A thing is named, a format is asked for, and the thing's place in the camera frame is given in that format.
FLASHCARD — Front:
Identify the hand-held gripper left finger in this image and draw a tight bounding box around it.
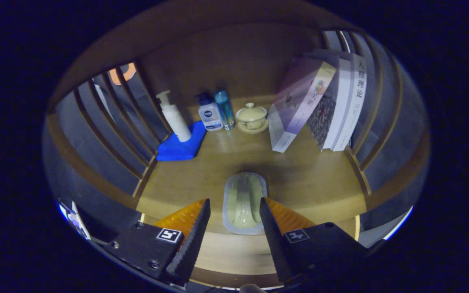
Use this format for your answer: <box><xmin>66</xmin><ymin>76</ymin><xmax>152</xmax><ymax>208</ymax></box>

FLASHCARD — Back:
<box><xmin>110</xmin><ymin>198</ymin><xmax>211</xmax><ymax>285</ymax></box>

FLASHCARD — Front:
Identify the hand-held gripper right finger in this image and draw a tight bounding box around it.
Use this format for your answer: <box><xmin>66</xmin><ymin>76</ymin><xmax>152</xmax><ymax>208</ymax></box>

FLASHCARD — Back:
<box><xmin>260</xmin><ymin>198</ymin><xmax>369</xmax><ymax>283</ymax></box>

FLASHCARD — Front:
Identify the pale green grey-rimmed sponge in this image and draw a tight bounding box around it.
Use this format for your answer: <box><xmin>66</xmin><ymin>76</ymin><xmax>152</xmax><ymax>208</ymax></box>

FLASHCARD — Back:
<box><xmin>222</xmin><ymin>172</ymin><xmax>268</xmax><ymax>235</ymax></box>

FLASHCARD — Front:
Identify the wooden countertop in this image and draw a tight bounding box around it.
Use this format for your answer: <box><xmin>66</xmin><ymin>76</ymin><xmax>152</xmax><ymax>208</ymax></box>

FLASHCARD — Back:
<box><xmin>137</xmin><ymin>96</ymin><xmax>367</xmax><ymax>237</ymax></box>

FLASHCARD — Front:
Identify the wooden cabinet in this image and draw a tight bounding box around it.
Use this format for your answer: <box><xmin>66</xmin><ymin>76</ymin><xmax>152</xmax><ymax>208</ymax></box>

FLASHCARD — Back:
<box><xmin>43</xmin><ymin>0</ymin><xmax>430</xmax><ymax>290</ymax></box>

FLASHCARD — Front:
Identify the blue folded cloth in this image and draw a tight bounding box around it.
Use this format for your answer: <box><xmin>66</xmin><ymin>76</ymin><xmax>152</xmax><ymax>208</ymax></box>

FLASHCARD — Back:
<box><xmin>156</xmin><ymin>120</ymin><xmax>207</xmax><ymax>162</ymax></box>

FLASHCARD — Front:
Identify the white pump bottle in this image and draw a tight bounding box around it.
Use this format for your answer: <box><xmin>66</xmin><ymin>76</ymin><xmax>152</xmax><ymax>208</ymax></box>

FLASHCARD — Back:
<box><xmin>156</xmin><ymin>90</ymin><xmax>192</xmax><ymax>142</ymax></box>

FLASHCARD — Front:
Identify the white bottle blue cap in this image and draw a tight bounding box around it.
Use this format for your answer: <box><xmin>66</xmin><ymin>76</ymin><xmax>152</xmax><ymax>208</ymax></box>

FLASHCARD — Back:
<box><xmin>195</xmin><ymin>93</ymin><xmax>223</xmax><ymax>132</ymax></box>

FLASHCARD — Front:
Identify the cream lidded tea cup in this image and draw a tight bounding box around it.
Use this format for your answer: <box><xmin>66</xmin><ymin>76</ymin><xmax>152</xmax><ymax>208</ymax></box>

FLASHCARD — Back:
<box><xmin>235</xmin><ymin>103</ymin><xmax>269</xmax><ymax>135</ymax></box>

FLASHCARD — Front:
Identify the patterned cover book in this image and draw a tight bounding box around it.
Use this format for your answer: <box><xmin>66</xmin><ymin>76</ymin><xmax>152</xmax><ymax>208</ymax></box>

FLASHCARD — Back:
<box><xmin>307</xmin><ymin>57</ymin><xmax>351</xmax><ymax>151</ymax></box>

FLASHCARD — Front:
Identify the teal slim bottle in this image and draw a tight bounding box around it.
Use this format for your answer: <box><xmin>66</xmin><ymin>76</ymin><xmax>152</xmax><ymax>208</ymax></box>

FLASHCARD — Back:
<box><xmin>214</xmin><ymin>90</ymin><xmax>235</xmax><ymax>131</ymax></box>

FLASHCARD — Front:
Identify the purple white book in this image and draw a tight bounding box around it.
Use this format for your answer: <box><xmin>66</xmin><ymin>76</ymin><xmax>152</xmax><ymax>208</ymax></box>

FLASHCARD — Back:
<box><xmin>268</xmin><ymin>57</ymin><xmax>336</xmax><ymax>153</ymax></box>

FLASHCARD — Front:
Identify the white book black lettering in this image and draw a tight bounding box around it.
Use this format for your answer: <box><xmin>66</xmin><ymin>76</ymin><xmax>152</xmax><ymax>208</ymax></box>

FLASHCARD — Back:
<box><xmin>332</xmin><ymin>54</ymin><xmax>367</xmax><ymax>152</ymax></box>

